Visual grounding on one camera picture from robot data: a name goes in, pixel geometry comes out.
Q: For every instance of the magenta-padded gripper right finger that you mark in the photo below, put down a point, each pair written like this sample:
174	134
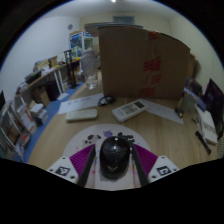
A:
162	168

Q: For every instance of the white remote with buttons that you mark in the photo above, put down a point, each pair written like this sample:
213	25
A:
128	110

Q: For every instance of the small dark clip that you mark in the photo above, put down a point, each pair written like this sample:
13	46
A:
179	112

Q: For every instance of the clear glass jar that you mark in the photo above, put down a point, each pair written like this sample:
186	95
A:
90	70

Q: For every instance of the wall air vent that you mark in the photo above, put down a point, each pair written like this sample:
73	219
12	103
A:
123	19

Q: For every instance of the black computer mouse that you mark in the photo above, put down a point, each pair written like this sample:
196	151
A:
115	156

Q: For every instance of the white paper sheet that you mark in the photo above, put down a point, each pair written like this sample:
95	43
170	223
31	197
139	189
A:
78	103
163	111

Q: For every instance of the large brown cardboard box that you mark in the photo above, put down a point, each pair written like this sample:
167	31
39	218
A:
126	63

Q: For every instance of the plain white remote control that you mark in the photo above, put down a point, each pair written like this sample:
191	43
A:
81	115

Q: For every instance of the shelf unit with books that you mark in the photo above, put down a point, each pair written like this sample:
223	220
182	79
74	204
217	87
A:
16	126

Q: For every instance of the ceiling light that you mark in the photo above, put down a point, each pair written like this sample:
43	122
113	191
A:
113	1

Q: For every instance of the black office chair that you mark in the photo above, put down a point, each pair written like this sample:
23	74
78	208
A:
215	100

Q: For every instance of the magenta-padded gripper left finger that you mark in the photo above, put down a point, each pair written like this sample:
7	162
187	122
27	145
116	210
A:
63	168

